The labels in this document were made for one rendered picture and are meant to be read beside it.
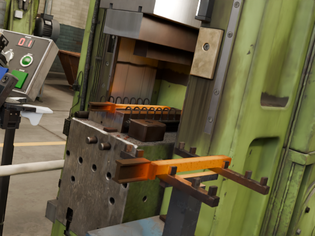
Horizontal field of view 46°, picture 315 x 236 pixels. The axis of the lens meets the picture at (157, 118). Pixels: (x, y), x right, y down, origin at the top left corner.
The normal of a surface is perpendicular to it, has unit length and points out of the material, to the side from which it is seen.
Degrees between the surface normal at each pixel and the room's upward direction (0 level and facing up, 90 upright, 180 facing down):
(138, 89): 90
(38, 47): 60
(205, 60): 90
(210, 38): 90
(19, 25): 79
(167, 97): 90
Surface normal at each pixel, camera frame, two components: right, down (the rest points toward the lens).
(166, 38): 0.73, 0.26
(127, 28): -0.65, 0.00
